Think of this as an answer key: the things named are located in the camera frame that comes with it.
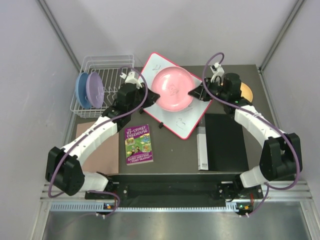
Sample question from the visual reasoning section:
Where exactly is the white wire dish rack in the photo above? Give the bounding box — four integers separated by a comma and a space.
70, 54, 135, 118

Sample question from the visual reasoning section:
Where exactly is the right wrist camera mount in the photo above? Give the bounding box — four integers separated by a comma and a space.
210, 62, 225, 82

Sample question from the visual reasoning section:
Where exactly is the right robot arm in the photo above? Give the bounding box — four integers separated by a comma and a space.
188, 73, 303, 198

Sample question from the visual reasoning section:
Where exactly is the grey cable duct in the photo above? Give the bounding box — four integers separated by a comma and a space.
50, 202, 249, 213

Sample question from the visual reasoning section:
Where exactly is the pink plate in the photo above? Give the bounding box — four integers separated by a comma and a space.
151, 66, 196, 112

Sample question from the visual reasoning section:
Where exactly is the blue plate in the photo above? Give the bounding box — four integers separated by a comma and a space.
75, 72, 92, 109

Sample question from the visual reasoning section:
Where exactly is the purple plate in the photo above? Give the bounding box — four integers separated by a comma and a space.
86, 72, 105, 109

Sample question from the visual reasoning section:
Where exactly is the purple cable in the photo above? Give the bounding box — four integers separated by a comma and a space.
47, 65, 148, 218
202, 52, 301, 218

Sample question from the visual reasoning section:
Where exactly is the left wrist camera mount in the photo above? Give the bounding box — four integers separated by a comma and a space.
120, 71, 142, 89

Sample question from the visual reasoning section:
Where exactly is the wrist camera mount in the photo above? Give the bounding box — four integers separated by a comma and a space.
120, 71, 142, 89
210, 62, 225, 82

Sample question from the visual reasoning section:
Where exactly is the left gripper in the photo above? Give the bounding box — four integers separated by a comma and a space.
128, 82, 160, 114

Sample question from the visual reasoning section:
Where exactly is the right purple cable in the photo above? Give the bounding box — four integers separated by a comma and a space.
202, 52, 301, 218

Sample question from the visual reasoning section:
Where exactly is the pink paper sheet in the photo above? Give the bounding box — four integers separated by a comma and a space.
82, 133, 119, 175

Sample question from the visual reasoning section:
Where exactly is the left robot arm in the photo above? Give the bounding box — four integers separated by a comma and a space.
45, 83, 160, 199

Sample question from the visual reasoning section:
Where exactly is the orange plate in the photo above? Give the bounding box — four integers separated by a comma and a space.
240, 82, 254, 102

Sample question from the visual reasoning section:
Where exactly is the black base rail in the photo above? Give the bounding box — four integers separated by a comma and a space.
84, 172, 266, 201

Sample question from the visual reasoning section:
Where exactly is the black clip file folder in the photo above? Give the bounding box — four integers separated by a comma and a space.
196, 113, 249, 172

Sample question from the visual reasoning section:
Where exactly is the purple treehouse book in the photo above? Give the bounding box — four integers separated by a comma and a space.
124, 124, 154, 166

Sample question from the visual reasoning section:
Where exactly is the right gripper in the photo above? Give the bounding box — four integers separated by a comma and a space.
188, 77, 229, 103

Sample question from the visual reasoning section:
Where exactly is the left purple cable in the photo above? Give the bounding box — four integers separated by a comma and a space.
47, 65, 148, 218

